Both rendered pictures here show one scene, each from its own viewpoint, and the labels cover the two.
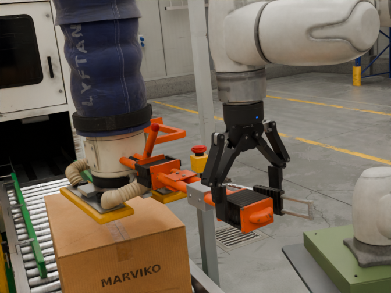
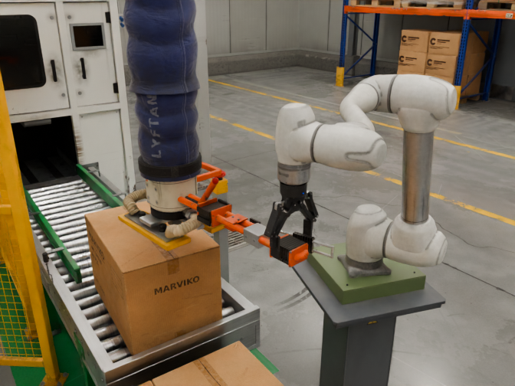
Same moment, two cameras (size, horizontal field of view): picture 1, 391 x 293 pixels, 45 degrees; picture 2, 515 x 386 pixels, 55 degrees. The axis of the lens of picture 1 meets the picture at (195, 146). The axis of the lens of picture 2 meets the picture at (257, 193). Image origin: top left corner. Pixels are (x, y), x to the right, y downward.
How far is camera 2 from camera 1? 0.56 m
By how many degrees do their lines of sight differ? 13
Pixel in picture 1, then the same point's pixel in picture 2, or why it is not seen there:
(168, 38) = not seen: hidden behind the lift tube
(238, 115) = (291, 192)
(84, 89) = (154, 145)
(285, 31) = (332, 151)
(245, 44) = (303, 152)
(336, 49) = (361, 166)
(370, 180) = (362, 215)
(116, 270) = (166, 282)
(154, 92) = not seen: hidden behind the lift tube
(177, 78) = not seen: hidden behind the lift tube
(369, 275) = (356, 284)
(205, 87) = (202, 93)
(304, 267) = (307, 276)
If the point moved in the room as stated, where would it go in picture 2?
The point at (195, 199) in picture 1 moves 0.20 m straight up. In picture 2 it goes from (250, 240) to (250, 178)
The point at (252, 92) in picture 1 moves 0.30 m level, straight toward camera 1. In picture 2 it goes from (302, 178) to (323, 229)
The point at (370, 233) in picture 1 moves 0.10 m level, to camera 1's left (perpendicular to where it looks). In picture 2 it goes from (359, 253) to (335, 256)
